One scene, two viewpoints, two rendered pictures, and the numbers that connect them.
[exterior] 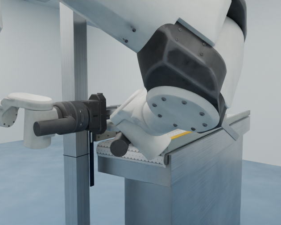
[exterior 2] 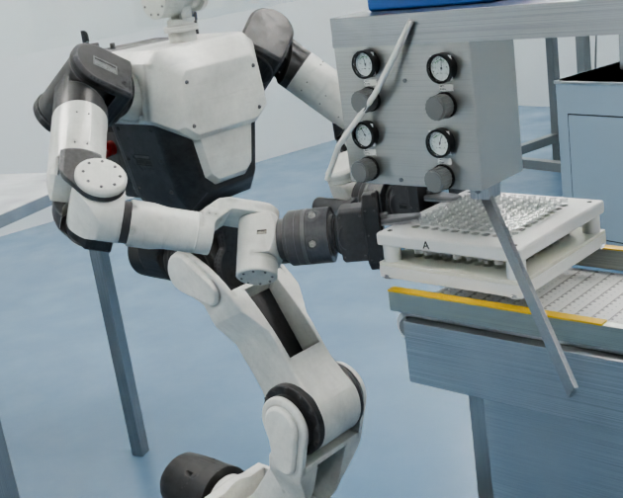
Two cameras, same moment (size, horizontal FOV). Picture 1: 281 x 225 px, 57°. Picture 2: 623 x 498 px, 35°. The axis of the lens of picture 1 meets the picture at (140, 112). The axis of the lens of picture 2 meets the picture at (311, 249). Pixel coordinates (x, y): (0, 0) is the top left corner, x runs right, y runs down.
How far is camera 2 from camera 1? 1.74 m
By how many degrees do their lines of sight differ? 100
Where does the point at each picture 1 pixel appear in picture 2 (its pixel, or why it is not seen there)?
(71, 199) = not seen: hidden behind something
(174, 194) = (497, 429)
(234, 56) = (72, 206)
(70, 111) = (358, 192)
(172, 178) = (411, 367)
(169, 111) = not seen: hidden behind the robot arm
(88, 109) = (391, 193)
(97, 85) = not seen: outside the picture
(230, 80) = (74, 220)
